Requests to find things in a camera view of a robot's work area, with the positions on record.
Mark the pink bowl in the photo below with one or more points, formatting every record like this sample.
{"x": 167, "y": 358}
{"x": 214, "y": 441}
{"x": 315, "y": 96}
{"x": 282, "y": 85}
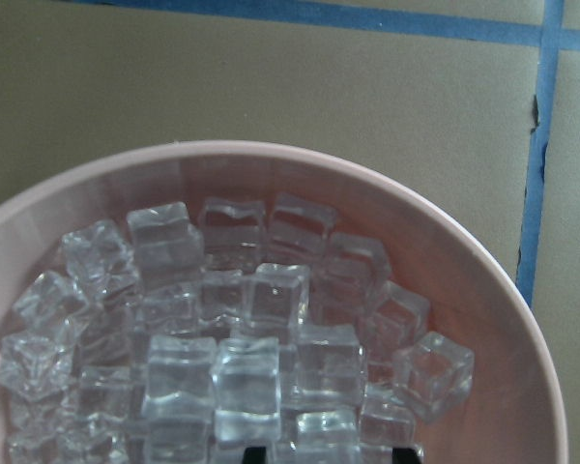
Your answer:
{"x": 514, "y": 413}

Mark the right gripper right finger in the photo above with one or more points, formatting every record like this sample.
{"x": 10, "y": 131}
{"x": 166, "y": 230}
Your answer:
{"x": 411, "y": 455}

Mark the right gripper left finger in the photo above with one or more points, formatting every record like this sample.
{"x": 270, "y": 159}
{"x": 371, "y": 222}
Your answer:
{"x": 255, "y": 455}

